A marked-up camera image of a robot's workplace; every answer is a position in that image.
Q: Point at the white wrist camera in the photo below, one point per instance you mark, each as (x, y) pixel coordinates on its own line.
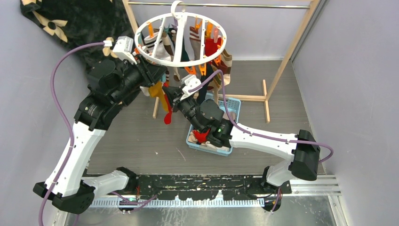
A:
(122, 48)
(189, 85)

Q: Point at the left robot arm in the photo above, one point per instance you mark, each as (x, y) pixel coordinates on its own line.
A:
(112, 86)

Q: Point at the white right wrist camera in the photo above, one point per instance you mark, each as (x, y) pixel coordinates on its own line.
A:
(189, 85)

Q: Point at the black floral fleece blanket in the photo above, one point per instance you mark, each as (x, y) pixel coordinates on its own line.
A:
(73, 23)

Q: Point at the white round clip hanger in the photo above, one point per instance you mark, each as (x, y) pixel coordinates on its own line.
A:
(177, 12)

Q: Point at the white black-striped sock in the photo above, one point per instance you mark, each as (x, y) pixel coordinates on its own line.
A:
(156, 48)

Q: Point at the red patterned hanging sock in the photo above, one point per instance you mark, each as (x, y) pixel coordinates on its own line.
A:
(211, 46)

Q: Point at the orange open hanger clip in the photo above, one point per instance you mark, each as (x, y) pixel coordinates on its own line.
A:
(199, 70)

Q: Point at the mustard yellow sock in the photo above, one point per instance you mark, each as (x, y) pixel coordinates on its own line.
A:
(156, 90)

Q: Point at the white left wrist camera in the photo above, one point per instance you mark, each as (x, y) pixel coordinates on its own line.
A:
(122, 48)

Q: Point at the metal hanging rod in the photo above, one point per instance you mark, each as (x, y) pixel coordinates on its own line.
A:
(214, 5)

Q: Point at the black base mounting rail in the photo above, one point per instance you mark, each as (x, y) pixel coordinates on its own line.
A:
(203, 187)

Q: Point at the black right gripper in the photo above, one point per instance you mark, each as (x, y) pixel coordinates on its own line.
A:
(172, 92)

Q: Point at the brown striped hanging sock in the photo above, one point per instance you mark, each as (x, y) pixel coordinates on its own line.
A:
(224, 65)

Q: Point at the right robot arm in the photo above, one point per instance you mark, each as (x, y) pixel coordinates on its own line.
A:
(299, 152)

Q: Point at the light blue sock basket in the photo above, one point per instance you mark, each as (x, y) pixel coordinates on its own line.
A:
(233, 106)

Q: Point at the black hanging sock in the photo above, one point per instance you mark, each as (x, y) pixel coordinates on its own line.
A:
(203, 90)

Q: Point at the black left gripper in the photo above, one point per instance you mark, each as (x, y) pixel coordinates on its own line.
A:
(150, 72)

